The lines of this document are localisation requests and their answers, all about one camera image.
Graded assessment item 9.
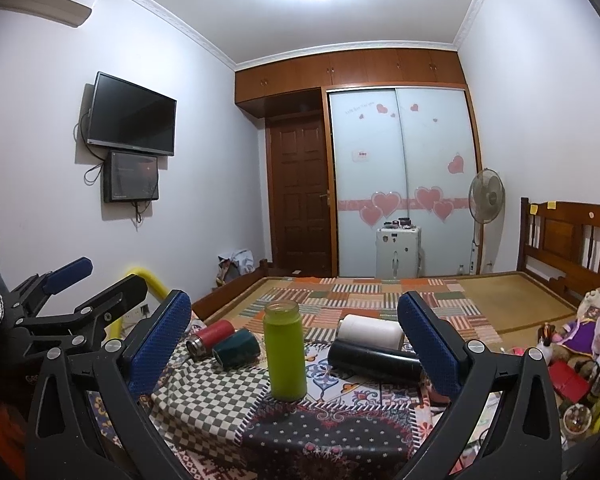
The wooden bed footboard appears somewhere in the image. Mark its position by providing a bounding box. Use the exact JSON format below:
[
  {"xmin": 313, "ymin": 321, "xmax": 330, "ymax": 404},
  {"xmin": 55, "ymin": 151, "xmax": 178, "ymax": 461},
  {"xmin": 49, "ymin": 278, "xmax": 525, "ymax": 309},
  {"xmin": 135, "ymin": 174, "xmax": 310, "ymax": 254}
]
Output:
[{"xmin": 192, "ymin": 259, "xmax": 272, "ymax": 322}]

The small glass jar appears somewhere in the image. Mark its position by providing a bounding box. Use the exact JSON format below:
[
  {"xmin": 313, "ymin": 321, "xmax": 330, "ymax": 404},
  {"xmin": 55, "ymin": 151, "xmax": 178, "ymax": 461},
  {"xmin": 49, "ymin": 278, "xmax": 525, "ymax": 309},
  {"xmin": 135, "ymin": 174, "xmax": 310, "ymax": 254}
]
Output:
[{"xmin": 561, "ymin": 402, "xmax": 595, "ymax": 435}]

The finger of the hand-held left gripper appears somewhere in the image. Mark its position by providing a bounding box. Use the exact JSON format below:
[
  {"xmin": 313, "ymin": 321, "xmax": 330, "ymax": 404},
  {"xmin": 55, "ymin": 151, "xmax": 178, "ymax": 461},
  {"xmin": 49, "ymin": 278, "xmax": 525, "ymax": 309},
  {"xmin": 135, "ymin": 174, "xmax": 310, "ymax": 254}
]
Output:
[
  {"xmin": 15, "ymin": 275, "xmax": 149, "ymax": 358},
  {"xmin": 0, "ymin": 256, "xmax": 94, "ymax": 330}
]

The red box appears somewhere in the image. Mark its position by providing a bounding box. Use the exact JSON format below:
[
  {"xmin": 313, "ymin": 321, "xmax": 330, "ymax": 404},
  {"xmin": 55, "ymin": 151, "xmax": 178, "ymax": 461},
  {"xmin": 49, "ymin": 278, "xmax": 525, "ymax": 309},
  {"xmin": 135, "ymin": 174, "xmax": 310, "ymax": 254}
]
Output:
[{"xmin": 547, "ymin": 360, "xmax": 592, "ymax": 405}]

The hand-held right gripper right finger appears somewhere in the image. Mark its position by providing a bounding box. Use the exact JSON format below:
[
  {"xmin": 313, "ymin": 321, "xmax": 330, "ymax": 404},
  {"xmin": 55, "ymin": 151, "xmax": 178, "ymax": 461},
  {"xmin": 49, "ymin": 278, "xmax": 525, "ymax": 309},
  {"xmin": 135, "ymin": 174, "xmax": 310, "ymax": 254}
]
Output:
[{"xmin": 396, "ymin": 290, "xmax": 564, "ymax": 480}]

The wooden bed headboard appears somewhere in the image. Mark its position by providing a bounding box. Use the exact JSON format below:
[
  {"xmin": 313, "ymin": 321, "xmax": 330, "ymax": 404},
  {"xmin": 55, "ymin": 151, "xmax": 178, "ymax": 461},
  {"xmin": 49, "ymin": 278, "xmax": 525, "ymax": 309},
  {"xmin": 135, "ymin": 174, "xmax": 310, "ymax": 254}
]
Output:
[{"xmin": 515, "ymin": 197, "xmax": 600, "ymax": 295}]

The patchwork striped blanket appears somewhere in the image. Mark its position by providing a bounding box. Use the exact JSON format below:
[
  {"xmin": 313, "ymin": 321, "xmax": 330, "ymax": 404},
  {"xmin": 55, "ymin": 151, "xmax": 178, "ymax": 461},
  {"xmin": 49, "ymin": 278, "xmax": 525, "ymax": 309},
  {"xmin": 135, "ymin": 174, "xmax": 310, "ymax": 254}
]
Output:
[{"xmin": 204, "ymin": 276, "xmax": 506, "ymax": 347}]

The floral patterned blanket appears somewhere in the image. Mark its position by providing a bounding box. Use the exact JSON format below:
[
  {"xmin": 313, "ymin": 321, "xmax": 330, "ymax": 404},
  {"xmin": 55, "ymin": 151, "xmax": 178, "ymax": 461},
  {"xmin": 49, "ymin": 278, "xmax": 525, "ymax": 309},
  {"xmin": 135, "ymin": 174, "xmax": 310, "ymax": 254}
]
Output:
[{"xmin": 87, "ymin": 332, "xmax": 506, "ymax": 480}]

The small white cabinet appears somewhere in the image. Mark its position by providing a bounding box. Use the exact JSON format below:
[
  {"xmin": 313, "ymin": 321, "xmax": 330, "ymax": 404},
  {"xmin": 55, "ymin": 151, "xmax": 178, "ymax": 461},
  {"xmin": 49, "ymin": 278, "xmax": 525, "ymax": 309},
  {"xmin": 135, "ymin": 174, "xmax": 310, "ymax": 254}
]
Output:
[{"xmin": 375, "ymin": 225, "xmax": 424, "ymax": 280}]

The lime green bottle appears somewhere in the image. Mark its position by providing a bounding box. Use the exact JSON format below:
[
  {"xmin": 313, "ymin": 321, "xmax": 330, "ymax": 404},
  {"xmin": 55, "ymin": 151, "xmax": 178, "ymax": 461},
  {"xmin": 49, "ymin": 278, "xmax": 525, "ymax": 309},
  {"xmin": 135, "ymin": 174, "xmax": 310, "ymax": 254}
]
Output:
[{"xmin": 262, "ymin": 300, "xmax": 309, "ymax": 403}]

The black television cable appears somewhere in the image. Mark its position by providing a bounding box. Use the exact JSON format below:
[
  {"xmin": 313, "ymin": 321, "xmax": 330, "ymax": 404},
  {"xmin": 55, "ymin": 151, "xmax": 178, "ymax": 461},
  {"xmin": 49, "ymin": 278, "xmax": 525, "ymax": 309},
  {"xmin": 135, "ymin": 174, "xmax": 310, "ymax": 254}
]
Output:
[{"xmin": 73, "ymin": 108, "xmax": 107, "ymax": 186}]

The red steel bottle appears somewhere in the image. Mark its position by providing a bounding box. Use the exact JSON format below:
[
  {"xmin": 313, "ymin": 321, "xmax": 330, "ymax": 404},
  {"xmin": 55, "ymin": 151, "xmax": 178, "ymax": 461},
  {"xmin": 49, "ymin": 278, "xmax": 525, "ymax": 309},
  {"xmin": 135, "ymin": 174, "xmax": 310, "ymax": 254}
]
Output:
[{"xmin": 185, "ymin": 321, "xmax": 237, "ymax": 359}]

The brown wooden door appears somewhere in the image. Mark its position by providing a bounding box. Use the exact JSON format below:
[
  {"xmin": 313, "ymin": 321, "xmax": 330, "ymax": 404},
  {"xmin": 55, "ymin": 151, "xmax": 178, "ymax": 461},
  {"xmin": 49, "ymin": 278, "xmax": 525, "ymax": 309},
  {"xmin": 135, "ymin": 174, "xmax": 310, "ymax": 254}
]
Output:
[{"xmin": 265, "ymin": 114, "xmax": 334, "ymax": 278}]

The pile of bags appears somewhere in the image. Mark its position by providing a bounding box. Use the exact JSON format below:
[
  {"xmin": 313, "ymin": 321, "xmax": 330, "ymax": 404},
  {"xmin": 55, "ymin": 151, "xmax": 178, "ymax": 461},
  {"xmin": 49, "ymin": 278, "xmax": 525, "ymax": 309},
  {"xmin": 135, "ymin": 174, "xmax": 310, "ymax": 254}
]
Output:
[{"xmin": 215, "ymin": 248, "xmax": 257, "ymax": 288}]

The small wall-mounted monitor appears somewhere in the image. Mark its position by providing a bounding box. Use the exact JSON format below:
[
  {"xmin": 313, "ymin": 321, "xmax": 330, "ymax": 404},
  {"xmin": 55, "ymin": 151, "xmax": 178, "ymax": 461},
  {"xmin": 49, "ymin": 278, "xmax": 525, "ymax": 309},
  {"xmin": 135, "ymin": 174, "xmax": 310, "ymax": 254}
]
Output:
[{"xmin": 103, "ymin": 149, "xmax": 161, "ymax": 205}]

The doll in purple dress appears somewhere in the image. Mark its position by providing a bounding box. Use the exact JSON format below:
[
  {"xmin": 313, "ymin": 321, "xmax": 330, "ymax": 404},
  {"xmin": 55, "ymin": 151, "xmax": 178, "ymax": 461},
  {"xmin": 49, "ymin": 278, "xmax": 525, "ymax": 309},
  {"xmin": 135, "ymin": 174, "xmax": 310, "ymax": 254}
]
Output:
[{"xmin": 555, "ymin": 286, "xmax": 600, "ymax": 363}]

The white lying bottle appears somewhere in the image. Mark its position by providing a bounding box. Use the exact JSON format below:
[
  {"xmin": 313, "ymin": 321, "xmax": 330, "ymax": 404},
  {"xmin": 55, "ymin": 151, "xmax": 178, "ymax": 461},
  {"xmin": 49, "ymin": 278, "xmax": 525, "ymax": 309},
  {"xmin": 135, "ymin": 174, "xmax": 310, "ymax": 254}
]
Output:
[{"xmin": 339, "ymin": 313, "xmax": 406, "ymax": 352}]

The yellow foam tube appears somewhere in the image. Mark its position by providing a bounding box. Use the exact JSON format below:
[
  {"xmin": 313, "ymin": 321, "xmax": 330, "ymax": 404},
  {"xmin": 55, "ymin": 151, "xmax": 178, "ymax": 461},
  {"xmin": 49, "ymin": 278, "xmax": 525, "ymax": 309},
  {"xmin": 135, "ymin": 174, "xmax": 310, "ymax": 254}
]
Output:
[{"xmin": 106, "ymin": 265, "xmax": 169, "ymax": 345}]

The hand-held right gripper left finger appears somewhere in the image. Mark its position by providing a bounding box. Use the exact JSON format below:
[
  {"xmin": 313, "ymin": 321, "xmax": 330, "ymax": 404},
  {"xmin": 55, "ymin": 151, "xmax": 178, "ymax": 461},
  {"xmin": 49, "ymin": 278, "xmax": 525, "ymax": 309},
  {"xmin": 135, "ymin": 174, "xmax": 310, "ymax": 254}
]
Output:
[{"xmin": 25, "ymin": 289, "xmax": 193, "ymax": 480}]

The standing electric fan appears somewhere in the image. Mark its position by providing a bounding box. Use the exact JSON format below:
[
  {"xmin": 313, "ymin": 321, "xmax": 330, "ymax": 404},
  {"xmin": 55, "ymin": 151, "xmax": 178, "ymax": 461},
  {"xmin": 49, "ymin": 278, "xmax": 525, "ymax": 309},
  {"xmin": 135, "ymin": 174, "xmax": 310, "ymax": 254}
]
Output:
[{"xmin": 468, "ymin": 167, "xmax": 507, "ymax": 277}]

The wooden overhead cabinet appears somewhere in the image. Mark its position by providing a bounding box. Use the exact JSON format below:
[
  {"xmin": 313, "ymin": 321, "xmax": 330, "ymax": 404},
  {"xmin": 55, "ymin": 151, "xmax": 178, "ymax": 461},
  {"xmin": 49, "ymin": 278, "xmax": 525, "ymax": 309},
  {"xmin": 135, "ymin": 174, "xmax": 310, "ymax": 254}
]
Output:
[{"xmin": 233, "ymin": 47, "xmax": 469, "ymax": 117}]

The straw bed mat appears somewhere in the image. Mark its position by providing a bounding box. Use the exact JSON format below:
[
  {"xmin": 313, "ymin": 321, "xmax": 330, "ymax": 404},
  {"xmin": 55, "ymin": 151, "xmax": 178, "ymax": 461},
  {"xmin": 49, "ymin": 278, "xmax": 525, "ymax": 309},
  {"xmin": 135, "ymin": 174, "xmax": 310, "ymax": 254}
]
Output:
[{"xmin": 240, "ymin": 270, "xmax": 590, "ymax": 337}]

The black bottle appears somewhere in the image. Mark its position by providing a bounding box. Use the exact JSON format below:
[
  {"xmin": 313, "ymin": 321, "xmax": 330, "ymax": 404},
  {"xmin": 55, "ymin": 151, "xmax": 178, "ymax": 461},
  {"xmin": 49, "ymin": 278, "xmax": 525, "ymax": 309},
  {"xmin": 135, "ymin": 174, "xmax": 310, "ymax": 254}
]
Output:
[{"xmin": 327, "ymin": 338, "xmax": 425, "ymax": 387}]

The checkered grey white cloth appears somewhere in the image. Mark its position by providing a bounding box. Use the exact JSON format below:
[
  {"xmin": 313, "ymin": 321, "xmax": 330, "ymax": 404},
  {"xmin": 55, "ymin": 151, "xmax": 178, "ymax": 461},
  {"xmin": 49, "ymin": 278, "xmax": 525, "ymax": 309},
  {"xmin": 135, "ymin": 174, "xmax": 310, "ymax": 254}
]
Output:
[{"xmin": 149, "ymin": 327, "xmax": 306, "ymax": 443}]

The sliding wardrobe with hearts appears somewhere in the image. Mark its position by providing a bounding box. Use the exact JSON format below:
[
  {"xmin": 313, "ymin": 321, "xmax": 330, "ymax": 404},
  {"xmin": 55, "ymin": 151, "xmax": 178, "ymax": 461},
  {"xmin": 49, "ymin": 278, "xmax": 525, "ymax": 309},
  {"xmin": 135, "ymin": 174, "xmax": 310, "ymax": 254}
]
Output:
[{"xmin": 324, "ymin": 85, "xmax": 484, "ymax": 279}]

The dark green cup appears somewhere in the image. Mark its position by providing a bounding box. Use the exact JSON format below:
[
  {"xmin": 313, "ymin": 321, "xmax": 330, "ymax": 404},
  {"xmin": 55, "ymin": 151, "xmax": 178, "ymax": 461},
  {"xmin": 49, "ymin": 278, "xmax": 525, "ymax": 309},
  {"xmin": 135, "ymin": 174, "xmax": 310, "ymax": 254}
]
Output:
[{"xmin": 210, "ymin": 328, "xmax": 260, "ymax": 372}]

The wall-mounted black television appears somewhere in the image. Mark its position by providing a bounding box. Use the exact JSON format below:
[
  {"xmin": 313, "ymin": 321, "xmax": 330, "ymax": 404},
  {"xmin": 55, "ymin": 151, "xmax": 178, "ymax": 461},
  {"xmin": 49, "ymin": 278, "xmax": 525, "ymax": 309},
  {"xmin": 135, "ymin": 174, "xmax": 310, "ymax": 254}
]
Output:
[{"xmin": 82, "ymin": 71, "xmax": 177, "ymax": 158}]

